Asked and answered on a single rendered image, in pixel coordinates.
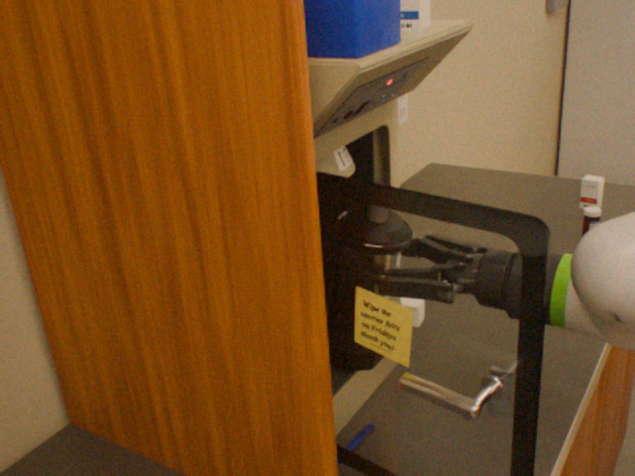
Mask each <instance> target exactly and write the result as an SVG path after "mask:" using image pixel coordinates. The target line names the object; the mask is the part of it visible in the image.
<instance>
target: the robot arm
mask: <svg viewBox="0 0 635 476"><path fill-rule="evenodd" d="M545 324H547V325H552V326H557V327H558V328H563V329H567V330H571V331H576V332H580V333H583V334H586V335H590V336H593V337H595V338H598V339H600V341H604V342H606V343H608V344H610V345H612V346H615V347H618V348H621V349H625V350H633V351H635V211H634V212H631V213H628V214H624V215H621V216H618V217H615V218H611V220H608V221H606V222H603V223H600V224H598V225H596V226H594V227H593V228H591V229H590V230H589V231H587V233H586V234H585V235H584V236H583V237H582V238H581V239H580V240H579V242H578V243H577V245H576V249H574V251H573V253H572V254H567V253H560V252H553V251H551V262H550V275H549V276H548V289H547V303H546V317H545Z"/></svg>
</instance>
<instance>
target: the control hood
mask: <svg viewBox="0 0 635 476"><path fill-rule="evenodd" d="M472 26H473V22H471V20H431V25H430V26H428V27H426V28H425V29H423V30H422V31H420V32H402V42H400V44H399V45H396V46H393V47H391V48H388V49H384V50H381V51H379V52H376V53H372V54H369V56H366V57H364V58H361V59H324V58H308V62H309V77H310V91H311V106H312V119H313V134H314V136H315V134H316V133H317V131H318V130H320V129H321V128H322V127H323V125H324V124H325V123H326V121H327V120H328V119H329V118H330V116H331V115H333V114H334V113H335V112H336V111H337V110H338V107H339V106H340V105H341V104H342V103H343V102H344V100H345V99H347V98H348V97H349V96H350V94H351V93H352V91H353V90H354V89H355V88H356V87H358V86H362V85H364V84H366V83H369V82H371V80H373V79H377V78H379V77H381V76H384V75H386V74H389V73H392V72H394V71H396V70H399V69H402V67H404V66H407V65H409V64H411V63H415V62H417V61H420V60H423V59H426V58H429V59H427V60H426V61H425V62H424V63H423V65H422V66H421V67H420V69H419V70H418V71H417V72H416V73H414V74H413V75H412V76H411V77H410V78H409V80H408V82H407V83H406V84H405V85H404V86H403V87H402V88H400V89H399V90H398V91H397V92H396V93H395V94H394V97H393V98H392V99H391V100H390V101H389V102H391V101H393V100H395V99H397V98H399V97H402V96H404V94H406V93H408V92H410V91H412V90H414V89H416V88H417V87H418V86H419V85H420V84H421V83H422V81H423V80H424V79H425V77H426V76H427V75H429V74H430V73H431V72H432V71H433V70H434V69H435V67H436V66H437V65H438V64H439V63H440V62H441V61H443V60H444V59H445V58H446V55H447V54H448V53H449V52H450V51H451V50H452V49H453V48H455V47H456V46H457V45H458V44H459V43H460V41H461V40H462V39H463V38H464V37H465V36H466V35H468V33H469V32H470V31H471V30H472ZM389 102H386V103H389ZM386 103H384V104H386ZM384 104H382V105H384ZM382 105H380V106H382ZM380 106H378V107H380ZM378 107H376V108H378ZM376 108H373V110H376ZM373 110H371V111H373ZM371 111H369V112H371ZM369 112H367V113H369ZM367 113H365V114H367ZM365 114H363V115H365ZM363 115H361V116H363ZM361 116H358V117H361ZM358 117H356V118H358ZM356 118H354V119H356ZM354 119H352V120H354ZM352 120H350V121H352ZM350 121H347V123H344V124H342V125H340V126H338V127H336V128H334V129H331V130H329V131H327V132H325V133H323V134H321V135H318V137H316V138H314V140H315V139H317V138H320V137H322V135H324V134H326V133H328V132H330V131H333V130H335V129H337V128H339V127H341V126H343V125H345V124H348V123H350Z"/></svg>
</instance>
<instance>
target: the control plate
mask: <svg viewBox="0 0 635 476"><path fill-rule="evenodd" d="M428 59H429V58H426V59H422V60H420V61H417V62H415V63H411V64H409V65H407V66H404V67H402V69H399V70H396V71H394V72H392V73H389V74H386V75H384V76H381V77H379V78H377V79H373V80H371V82H369V83H366V84H364V85H362V86H358V87H356V88H355V89H354V90H353V91H352V93H351V94H350V96H349V97H348V98H347V99H345V100H344V102H343V103H342V104H341V105H340V106H339V107H338V110H337V111H336V112H335V113H334V114H333V115H331V116H330V118H329V119H328V120H327V121H326V123H325V124H324V125H323V127H322V128H321V129H320V130H318V131H317V133H316V134H315V136H314V138H316V137H318V135H321V134H323V133H325V132H327V131H329V130H331V129H334V128H336V127H338V126H340V125H342V124H344V123H347V121H350V120H352V119H354V118H356V117H358V116H361V115H363V114H365V113H367V112H369V111H371V110H373V108H376V107H378V106H380V105H382V104H384V103H386V102H389V101H390V100H391V99H392V98H393V97H394V96H393V97H391V94H390V96H388V94H389V93H390V92H391V91H393V93H394V94H395V93H396V92H397V91H398V90H399V89H400V88H402V87H403V86H404V85H405V84H406V83H407V82H408V80H409V78H410V77H411V76H412V75H413V74H414V73H416V72H417V71H418V70H419V69H420V67H421V66H422V65H423V63H424V62H425V61H426V60H428ZM406 72H407V73H408V74H407V75H406V76H405V77H403V78H402V76H403V75H404V74H405V73H406ZM392 78H393V80H392V82H391V83H390V84H388V85H386V83H388V82H389V80H390V79H392ZM383 94H384V98H385V100H384V101H382V99H381V100H380V98H381V97H382V96H383ZM375 99H376V102H377V104H376V105H373V104H370V103H371V102H372V101H373V100H375ZM368 100H370V101H369V103H368V104H367V105H366V106H365V107H364V108H363V111H362V112H361V113H358V114H356V115H354V116H352V115H353V114H354V113H355V112H356V111H357V110H358V108H359V106H361V105H362V104H363V103H364V102H366V101H368ZM351 110H352V111H353V114H352V115H351V116H350V117H349V118H348V119H343V116H344V115H345V114H347V113H348V112H350V111H351ZM337 117H338V119H337V121H336V123H334V124H331V121H333V120H334V119H335V118H337Z"/></svg>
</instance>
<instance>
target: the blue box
mask: <svg viewBox="0 0 635 476"><path fill-rule="evenodd" d="M303 4H304V18H306V33H307V48H308V58H324V59H361V58H364V57H366V56H369V54H372V53H376V52H379V51H381V50H384V49H388V48H391V47H393V46H396V45H399V44H400V42H402V27H401V0H303Z"/></svg>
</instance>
